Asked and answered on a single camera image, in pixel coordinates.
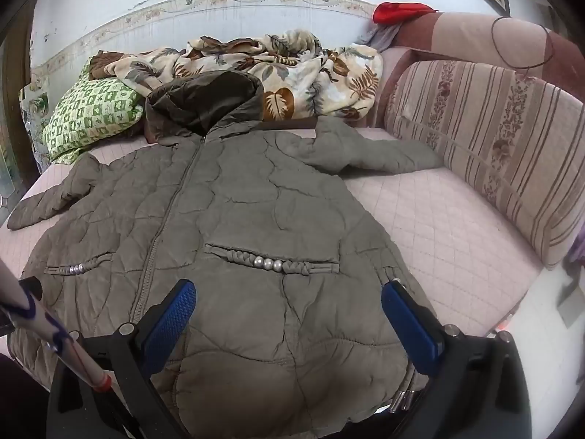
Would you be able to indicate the pink quilted sofa mat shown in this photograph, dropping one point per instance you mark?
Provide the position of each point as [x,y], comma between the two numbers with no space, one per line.
[434,219]

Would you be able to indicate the red cloth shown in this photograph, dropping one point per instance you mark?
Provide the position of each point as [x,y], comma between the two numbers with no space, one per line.
[400,11]

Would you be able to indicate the purple cloth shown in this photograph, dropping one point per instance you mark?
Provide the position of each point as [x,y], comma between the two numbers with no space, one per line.
[576,260]

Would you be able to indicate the brown cloth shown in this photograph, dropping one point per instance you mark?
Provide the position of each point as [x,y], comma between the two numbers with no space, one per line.
[104,61]

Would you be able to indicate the leaf print blanket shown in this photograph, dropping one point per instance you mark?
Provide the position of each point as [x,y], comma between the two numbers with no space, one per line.
[315,73]

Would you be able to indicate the wooden door frame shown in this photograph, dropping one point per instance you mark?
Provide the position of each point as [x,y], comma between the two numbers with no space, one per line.
[13,100]

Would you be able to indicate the pink maroon sofa backrest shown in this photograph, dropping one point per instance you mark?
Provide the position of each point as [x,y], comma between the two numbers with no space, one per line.
[461,36]

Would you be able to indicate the person's dark clothing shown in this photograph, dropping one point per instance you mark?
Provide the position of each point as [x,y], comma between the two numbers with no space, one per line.
[18,398]

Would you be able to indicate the white rod with blue print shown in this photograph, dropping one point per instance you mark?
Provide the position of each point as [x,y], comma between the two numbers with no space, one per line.
[55,329]

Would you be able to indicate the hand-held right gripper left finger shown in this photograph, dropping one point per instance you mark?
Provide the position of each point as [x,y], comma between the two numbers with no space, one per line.
[167,329]

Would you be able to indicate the grey cloth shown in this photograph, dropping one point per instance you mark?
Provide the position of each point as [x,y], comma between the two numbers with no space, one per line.
[381,36]

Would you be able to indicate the green patterned pillow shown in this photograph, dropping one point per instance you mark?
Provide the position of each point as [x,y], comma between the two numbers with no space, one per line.
[91,112]

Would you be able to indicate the olive quilted hooded jacket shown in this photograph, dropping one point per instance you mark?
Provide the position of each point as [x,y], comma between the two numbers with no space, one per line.
[256,192]

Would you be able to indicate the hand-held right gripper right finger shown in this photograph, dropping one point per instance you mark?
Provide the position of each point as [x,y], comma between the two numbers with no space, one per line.
[411,334]

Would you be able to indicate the striped floral sofa cushion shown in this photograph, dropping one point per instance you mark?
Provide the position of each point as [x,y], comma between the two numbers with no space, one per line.
[498,146]

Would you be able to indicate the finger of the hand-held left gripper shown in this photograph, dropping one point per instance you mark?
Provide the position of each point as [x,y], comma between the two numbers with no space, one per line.
[31,289]

